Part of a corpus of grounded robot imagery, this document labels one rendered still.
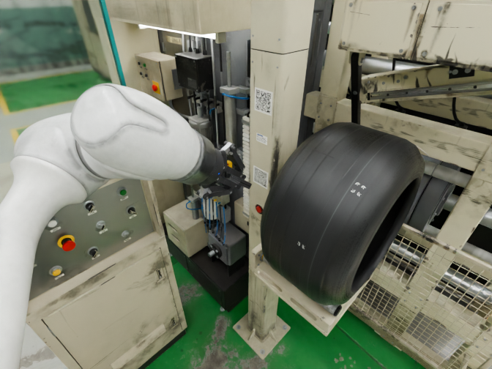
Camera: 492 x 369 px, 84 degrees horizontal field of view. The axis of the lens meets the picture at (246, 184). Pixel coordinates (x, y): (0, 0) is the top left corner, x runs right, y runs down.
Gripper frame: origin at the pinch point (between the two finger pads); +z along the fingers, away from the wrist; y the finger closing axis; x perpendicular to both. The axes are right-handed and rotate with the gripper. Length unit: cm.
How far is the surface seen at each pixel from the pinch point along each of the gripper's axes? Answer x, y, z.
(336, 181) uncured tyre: 18.3, -11.6, 9.8
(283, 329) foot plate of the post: 18, 73, 125
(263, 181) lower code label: -9.0, -2.7, 36.0
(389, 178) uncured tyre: 28.5, -18.2, 12.5
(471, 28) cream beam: 28, -58, 12
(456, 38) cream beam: 26, -56, 14
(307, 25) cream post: -9.3, -47.0, 8.2
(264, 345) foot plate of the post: 14, 85, 115
